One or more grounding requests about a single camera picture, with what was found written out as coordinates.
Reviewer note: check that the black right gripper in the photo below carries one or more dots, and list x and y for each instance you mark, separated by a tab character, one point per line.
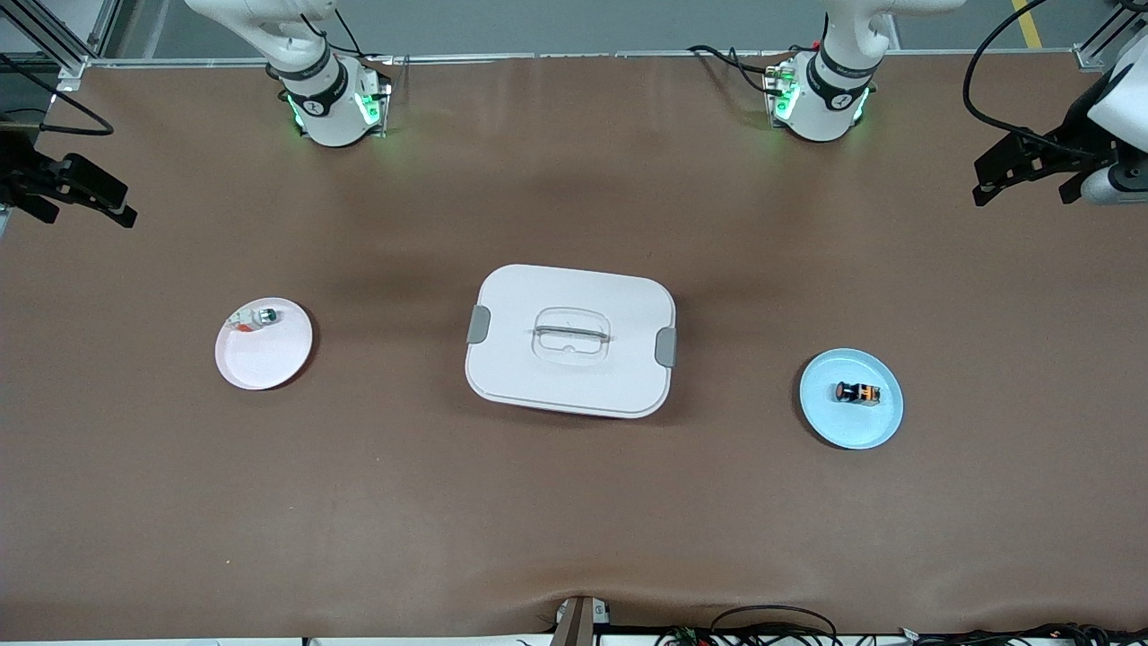
16	172

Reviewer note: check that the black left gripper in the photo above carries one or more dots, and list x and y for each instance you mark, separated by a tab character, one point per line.
1075	141

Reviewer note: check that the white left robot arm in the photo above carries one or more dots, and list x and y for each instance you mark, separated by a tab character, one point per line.
825	99

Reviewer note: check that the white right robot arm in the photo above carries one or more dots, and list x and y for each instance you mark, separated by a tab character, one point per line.
327	108

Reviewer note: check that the pink round plate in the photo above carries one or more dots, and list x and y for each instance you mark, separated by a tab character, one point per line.
265	359

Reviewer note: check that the blue round plate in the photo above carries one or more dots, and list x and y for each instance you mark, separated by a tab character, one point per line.
852	429

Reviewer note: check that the white lidded storage box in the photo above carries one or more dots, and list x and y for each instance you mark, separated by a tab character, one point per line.
574	381

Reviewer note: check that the brown table mat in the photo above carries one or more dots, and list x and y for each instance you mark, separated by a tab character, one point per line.
574	502

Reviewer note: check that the aluminium frame profile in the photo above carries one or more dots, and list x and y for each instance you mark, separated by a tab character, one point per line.
1090	56
72	65

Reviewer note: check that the small white bracket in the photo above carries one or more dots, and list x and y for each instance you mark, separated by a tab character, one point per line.
601	613

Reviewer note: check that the brown mounting post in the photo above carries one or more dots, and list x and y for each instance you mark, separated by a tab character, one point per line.
574	628

